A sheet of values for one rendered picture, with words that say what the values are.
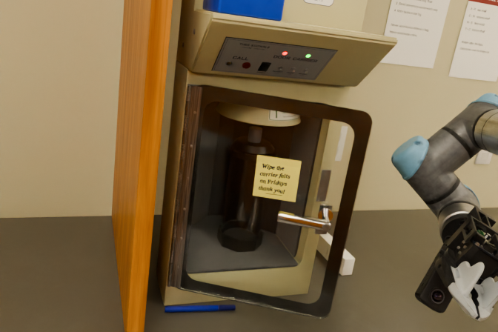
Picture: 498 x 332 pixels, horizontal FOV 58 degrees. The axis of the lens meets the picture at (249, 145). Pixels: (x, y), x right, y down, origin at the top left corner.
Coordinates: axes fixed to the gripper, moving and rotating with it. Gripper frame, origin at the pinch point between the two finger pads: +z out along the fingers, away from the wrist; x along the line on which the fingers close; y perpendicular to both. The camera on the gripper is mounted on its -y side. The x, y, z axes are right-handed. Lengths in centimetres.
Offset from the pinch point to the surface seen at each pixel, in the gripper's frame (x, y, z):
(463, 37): -8, 29, -107
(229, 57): -47.6, 8.3, -12.0
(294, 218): -24.9, -8.5, -10.8
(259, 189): -32.6, -9.5, -14.6
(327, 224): -20.1, -6.5, -11.5
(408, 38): -23, 21, -94
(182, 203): -42.9, -19.3, -12.0
